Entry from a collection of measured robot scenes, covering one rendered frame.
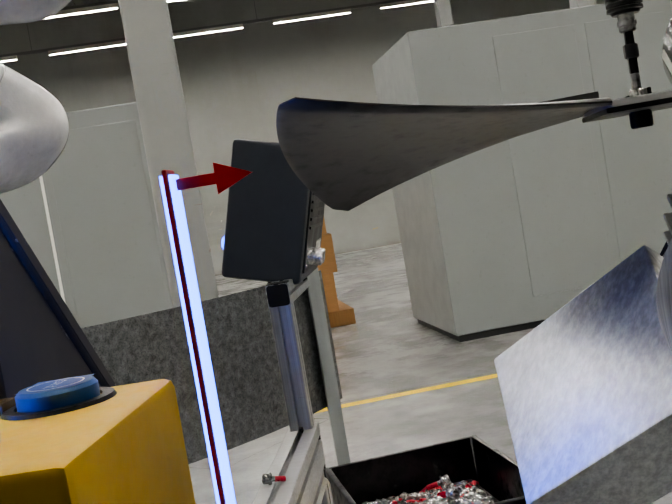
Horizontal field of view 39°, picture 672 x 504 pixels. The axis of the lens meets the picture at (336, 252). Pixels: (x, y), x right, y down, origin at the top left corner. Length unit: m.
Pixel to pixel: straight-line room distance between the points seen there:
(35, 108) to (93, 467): 0.80
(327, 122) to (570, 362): 0.24
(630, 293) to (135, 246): 6.04
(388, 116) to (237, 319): 1.96
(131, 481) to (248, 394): 2.17
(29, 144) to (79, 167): 5.55
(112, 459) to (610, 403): 0.36
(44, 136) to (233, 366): 1.51
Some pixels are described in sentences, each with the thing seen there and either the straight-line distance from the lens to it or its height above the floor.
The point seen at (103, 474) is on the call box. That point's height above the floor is 1.06.
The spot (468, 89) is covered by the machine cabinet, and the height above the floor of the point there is 1.78.
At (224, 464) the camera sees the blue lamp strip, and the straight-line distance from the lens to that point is 0.73.
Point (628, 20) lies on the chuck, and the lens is 0.72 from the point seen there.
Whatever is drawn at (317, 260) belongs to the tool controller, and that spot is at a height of 1.07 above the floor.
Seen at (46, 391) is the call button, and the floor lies 1.08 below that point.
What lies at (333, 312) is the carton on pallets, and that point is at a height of 0.14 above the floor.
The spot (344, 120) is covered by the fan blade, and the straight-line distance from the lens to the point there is 0.64.
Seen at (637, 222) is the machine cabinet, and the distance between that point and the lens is 7.29.
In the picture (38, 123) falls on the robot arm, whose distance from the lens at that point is 1.13.
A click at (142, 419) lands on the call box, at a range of 0.44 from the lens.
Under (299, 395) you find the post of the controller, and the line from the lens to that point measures 1.25.
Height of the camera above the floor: 1.15
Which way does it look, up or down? 3 degrees down
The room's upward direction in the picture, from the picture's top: 10 degrees counter-clockwise
